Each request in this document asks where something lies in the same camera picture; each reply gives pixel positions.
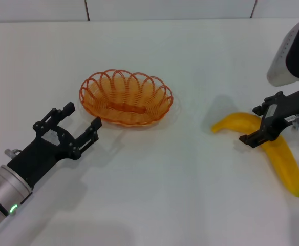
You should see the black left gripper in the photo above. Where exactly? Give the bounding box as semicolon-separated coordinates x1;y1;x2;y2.
7;101;102;190

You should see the orange wire basket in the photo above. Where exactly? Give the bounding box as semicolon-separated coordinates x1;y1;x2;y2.
79;68;174;128

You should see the yellow banana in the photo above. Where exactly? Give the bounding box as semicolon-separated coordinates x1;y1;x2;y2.
210;112;299;198

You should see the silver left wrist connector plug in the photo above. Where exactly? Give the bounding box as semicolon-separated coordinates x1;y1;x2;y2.
5;148;22;157

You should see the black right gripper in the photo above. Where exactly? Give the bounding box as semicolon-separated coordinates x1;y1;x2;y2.
239;89;299;149

